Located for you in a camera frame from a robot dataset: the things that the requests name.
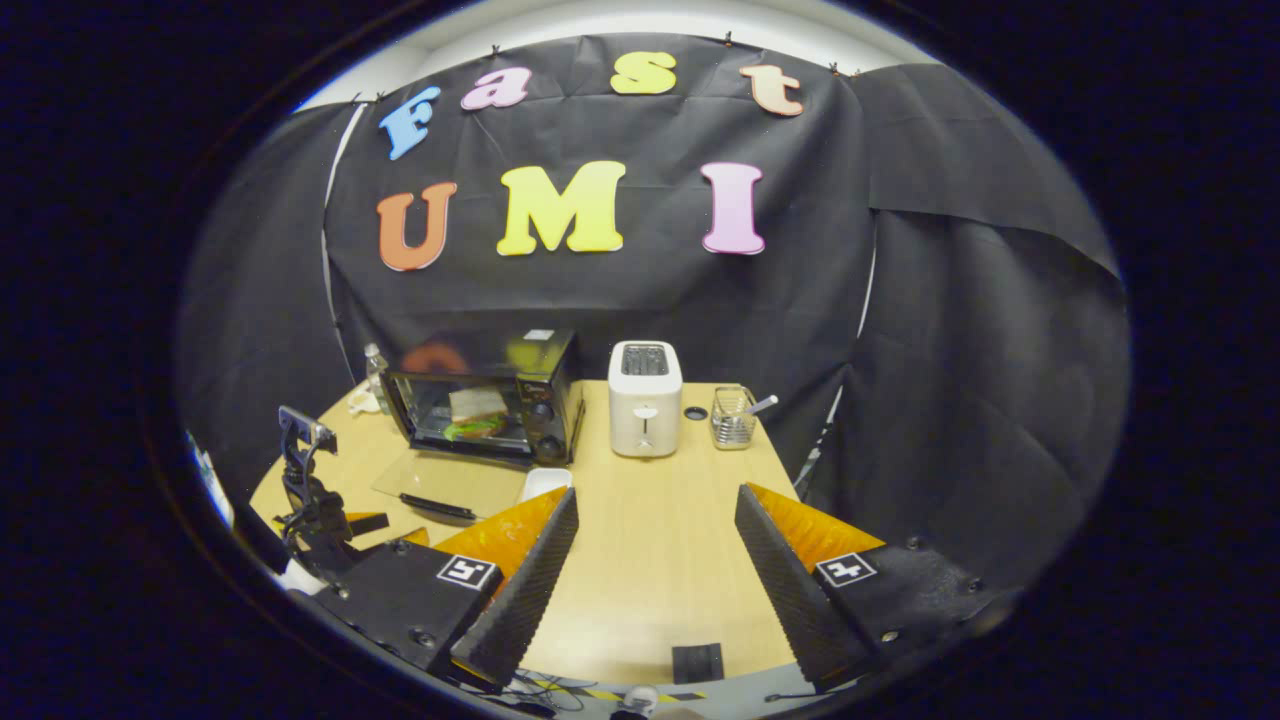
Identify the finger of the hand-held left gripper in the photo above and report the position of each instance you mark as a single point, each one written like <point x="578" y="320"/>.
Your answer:
<point x="368" y="523"/>

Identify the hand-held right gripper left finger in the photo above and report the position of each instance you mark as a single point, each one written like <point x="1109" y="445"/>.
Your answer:
<point x="520" y="605"/>

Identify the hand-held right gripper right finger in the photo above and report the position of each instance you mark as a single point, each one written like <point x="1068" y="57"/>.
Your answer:
<point x="790" y="600"/>

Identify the lettuce sandwich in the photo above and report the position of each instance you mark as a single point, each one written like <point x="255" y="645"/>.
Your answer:
<point x="478" y="412"/>

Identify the black electric oven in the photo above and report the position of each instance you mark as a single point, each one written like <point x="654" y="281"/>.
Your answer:
<point x="545" y="400"/>

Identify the small black pad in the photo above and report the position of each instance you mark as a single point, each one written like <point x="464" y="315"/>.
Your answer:
<point x="697" y="663"/>

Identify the white rectangular dish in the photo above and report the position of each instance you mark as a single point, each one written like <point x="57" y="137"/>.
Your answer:
<point x="545" y="482"/>

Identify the clear plastic bottle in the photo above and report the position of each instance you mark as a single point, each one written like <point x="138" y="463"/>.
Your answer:
<point x="376" y="375"/>

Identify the clear utensil holder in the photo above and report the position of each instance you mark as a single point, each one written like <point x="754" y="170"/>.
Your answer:
<point x="732" y="425"/>

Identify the white toaster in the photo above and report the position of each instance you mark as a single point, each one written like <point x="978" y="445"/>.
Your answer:
<point x="645" y="410"/>

